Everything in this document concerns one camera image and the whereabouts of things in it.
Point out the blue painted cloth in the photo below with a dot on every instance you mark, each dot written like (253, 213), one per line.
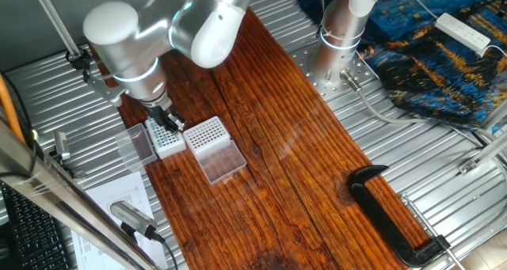
(435, 84)

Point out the white power strip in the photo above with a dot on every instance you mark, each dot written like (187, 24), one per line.
(461, 33)

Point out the orange tube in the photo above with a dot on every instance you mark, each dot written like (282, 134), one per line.
(8, 107)

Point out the silver metal frame bar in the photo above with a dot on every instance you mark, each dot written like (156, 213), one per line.
(59, 198)

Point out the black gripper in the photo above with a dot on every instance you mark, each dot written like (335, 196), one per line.
(160, 113)

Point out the black C-clamp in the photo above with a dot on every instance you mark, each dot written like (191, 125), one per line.
(376, 214)

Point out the white pipette tip holder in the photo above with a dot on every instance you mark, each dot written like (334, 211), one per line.
(172, 149)
(206, 135)

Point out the thin aluminium post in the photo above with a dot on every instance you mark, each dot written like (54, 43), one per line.
(55, 20)

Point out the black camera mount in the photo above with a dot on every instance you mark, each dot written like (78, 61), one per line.
(73, 171)

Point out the silver camera with black end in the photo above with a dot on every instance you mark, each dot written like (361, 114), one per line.
(132, 218)

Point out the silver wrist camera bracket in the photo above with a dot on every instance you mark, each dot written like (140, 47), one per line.
(105, 90)

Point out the aluminium profile bar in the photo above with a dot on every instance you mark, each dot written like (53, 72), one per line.
(497, 115)
(483, 153)

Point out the silver clamp screw rod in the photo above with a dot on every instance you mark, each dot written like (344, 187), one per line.
(420, 218)

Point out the printed paper sheet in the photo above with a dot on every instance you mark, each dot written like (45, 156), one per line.
(115, 191)

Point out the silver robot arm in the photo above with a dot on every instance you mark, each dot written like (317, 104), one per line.
(119, 28)

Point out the silver perforated base plate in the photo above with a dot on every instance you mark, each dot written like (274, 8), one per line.
(317, 84)

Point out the clear plastic holder lid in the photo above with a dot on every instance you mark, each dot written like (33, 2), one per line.
(136, 147)
(222, 162)

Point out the small silver camera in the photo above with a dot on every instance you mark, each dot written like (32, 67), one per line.
(61, 145)

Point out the black keyboard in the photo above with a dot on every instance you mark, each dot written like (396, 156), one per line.
(35, 238)

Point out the brown wooden board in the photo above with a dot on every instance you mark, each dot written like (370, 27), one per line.
(277, 163)

